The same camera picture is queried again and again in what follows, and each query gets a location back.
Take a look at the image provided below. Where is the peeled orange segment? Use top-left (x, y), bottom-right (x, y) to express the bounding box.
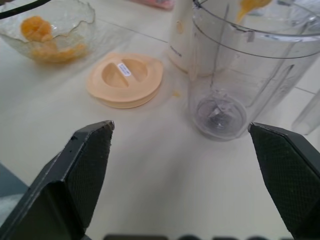
top-left (31, 41), bottom-right (88, 63)
top-left (236, 0), bottom-right (273, 23)
top-left (20, 15), bottom-right (53, 42)

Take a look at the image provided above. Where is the clear blender jar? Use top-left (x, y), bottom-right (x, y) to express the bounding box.
top-left (187, 0), bottom-right (320, 142)

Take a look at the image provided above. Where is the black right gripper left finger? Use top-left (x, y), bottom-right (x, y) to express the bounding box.
top-left (0, 120), bottom-right (116, 240)

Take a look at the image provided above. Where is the white blender base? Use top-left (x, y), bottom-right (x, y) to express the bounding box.
top-left (166, 0), bottom-right (216, 77)

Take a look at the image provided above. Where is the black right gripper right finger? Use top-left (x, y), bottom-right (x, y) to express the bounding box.
top-left (247, 121), bottom-right (320, 240)

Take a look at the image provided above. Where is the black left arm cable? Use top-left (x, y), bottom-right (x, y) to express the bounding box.
top-left (0, 0), bottom-right (50, 20)

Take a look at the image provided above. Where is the red striped plastic bag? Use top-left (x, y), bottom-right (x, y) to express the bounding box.
top-left (149, 0), bottom-right (174, 11)

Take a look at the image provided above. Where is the clear glass bowl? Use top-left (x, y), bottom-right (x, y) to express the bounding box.
top-left (0, 0), bottom-right (97, 64)

